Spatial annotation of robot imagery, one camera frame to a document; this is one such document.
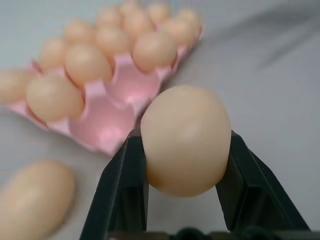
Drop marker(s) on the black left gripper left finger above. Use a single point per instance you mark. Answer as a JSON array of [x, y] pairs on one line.
[[120, 190]]

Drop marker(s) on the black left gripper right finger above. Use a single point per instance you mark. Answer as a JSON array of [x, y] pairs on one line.
[[252, 190]]

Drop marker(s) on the beige egg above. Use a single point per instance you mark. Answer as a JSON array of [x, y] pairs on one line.
[[157, 11], [186, 140], [53, 97], [137, 22], [78, 31], [87, 65], [180, 31], [190, 16], [108, 16], [155, 50], [51, 53], [112, 41], [32, 200], [10, 85]]

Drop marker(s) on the pink egg tray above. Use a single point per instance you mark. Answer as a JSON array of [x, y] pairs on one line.
[[120, 100]]

